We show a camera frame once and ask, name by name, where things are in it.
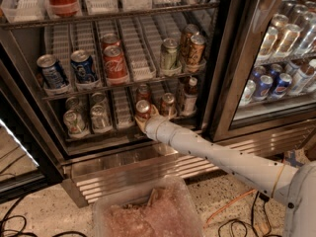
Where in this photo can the orange brown can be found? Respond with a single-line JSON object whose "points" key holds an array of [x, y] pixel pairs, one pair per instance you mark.
{"points": [[188, 31], [196, 49]]}

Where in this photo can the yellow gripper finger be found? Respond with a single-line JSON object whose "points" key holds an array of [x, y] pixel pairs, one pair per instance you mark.
{"points": [[154, 111], [141, 122]]}

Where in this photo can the white can right fridge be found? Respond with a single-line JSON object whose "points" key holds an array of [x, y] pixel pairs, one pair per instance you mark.
{"points": [[248, 93]]}

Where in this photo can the red coke can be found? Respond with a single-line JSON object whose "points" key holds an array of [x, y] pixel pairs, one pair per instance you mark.
{"points": [[143, 109], [114, 62], [109, 39], [143, 92]]}

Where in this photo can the silver can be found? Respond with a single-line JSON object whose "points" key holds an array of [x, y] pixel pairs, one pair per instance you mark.
{"points": [[99, 118], [75, 124], [74, 103], [99, 98]]}

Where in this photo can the fridge glass door right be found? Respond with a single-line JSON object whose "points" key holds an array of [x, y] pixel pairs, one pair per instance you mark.
{"points": [[240, 29]]}

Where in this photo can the orange brown can rear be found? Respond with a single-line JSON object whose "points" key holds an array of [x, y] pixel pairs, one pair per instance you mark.
{"points": [[188, 31]]}

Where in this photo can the brown can bottom shelf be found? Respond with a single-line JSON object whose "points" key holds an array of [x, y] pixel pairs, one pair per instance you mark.
{"points": [[167, 105]]}

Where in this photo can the silver can rear left bottom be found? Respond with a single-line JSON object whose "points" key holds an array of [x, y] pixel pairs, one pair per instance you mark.
{"points": [[74, 103]]}

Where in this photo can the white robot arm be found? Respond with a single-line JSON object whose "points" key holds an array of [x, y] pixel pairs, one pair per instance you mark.
{"points": [[293, 187]]}

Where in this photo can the red coke can front middle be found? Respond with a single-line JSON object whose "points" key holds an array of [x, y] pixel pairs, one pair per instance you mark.
{"points": [[114, 62]]}

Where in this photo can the blue pepsi can right fridge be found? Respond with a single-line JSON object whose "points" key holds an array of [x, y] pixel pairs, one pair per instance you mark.
{"points": [[264, 85]]}

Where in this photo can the silver can front left bottom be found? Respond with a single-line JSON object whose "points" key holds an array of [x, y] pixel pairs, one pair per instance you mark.
{"points": [[75, 124]]}

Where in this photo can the orange brown can front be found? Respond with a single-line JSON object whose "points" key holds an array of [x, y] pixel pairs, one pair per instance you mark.
{"points": [[196, 49]]}

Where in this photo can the blue pepsi can far left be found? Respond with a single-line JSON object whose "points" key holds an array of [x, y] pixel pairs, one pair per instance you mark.
{"points": [[52, 72]]}

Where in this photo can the red coke can front bottom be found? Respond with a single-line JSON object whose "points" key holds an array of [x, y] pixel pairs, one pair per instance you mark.
{"points": [[143, 109]]}

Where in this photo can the clear plastic bin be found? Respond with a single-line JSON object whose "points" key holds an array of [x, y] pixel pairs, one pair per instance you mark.
{"points": [[159, 208]]}

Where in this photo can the black power adapter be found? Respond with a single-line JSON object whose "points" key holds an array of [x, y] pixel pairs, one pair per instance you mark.
{"points": [[264, 197]]}

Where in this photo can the dark glass bottle white label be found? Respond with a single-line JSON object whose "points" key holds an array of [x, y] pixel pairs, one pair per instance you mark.
{"points": [[190, 96]]}

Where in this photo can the blue pepsi can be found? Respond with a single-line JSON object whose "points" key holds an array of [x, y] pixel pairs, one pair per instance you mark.
{"points": [[52, 72], [82, 63], [283, 81]]}

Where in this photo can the green can middle shelf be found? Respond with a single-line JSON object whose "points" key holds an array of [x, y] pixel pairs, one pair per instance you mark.
{"points": [[169, 54]]}

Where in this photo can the red coke can rear bottom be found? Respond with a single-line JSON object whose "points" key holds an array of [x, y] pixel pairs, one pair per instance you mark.
{"points": [[143, 92]]}

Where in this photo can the red coke can rear middle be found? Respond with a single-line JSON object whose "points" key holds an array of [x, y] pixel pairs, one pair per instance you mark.
{"points": [[109, 39]]}

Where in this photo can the stainless fridge base grille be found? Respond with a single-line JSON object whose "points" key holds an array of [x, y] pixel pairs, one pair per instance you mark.
{"points": [[90, 179]]}

